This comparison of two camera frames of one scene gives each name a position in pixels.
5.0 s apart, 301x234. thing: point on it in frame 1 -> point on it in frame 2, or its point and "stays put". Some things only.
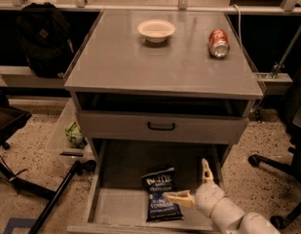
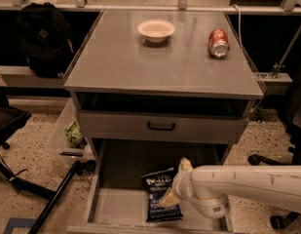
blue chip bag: (160, 208) stays put
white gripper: (206, 197) -> (178, 183)
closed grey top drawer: (117, 127) stays put
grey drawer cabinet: (160, 92) stays put
